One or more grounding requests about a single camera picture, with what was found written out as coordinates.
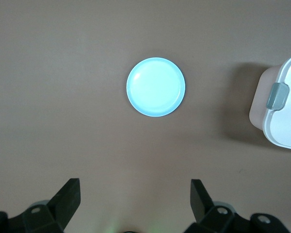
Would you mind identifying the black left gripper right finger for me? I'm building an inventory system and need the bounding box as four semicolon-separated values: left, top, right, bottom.
184;179;250;233

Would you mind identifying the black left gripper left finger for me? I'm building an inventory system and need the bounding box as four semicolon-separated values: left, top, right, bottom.
8;178;81;233

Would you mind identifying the white lidded plastic storage box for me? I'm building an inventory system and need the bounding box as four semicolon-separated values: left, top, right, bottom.
249;52;291;152

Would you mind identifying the light blue round plate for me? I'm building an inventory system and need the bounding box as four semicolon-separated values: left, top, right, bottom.
126;57;186;117

